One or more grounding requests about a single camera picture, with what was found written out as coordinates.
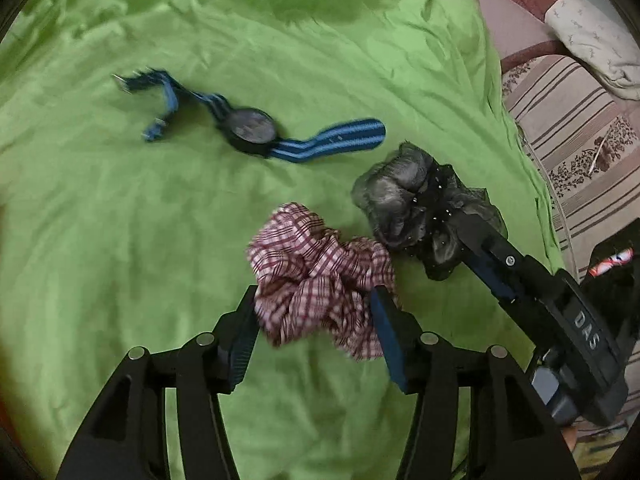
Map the grey organza scrunchie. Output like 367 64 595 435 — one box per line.
351 142 506 281

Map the mauve sofa cushion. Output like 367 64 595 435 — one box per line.
477 0 568 76

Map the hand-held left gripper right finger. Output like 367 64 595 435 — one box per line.
369 285 581 480

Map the red plaid scrunchie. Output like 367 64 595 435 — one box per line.
247 202 401 362

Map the striped floral bed cover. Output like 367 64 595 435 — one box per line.
500 52 640 281

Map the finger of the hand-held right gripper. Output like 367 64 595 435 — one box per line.
467 255 521 306
452 215 531 281

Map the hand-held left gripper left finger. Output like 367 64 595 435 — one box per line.
55 285 261 480

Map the green bed sheet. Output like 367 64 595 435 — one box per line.
0 0 566 480

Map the blue striped strap watch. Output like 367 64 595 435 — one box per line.
112 66 388 163

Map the white patterned pillow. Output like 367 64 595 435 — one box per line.
544 0 640 101

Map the white cable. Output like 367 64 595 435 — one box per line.
591 135 609 174

